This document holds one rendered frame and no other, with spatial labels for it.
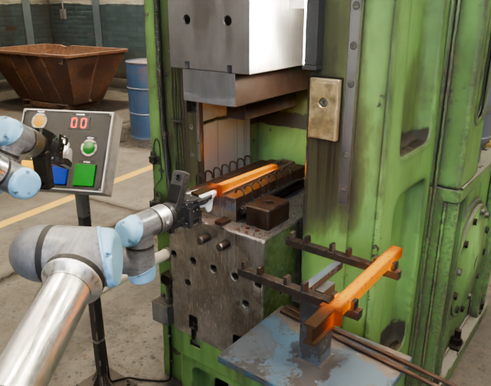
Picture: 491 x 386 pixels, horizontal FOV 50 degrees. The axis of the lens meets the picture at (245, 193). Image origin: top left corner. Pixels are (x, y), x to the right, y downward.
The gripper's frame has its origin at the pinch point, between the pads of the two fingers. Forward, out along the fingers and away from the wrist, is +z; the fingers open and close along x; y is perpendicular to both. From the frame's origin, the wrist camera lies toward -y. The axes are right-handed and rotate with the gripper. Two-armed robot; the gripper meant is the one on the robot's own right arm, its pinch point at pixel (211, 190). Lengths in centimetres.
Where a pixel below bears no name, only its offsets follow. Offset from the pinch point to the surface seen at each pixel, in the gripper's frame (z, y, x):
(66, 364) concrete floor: -4, 101, -85
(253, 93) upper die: 11.5, -28.6, 7.7
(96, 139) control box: -6.5, -10.6, -44.8
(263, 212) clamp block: 2.6, 4.0, 17.6
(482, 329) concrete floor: 137, 100, 61
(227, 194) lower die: 3.7, 1.9, 3.3
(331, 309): -34, 3, 59
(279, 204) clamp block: 9.1, 3.2, 19.3
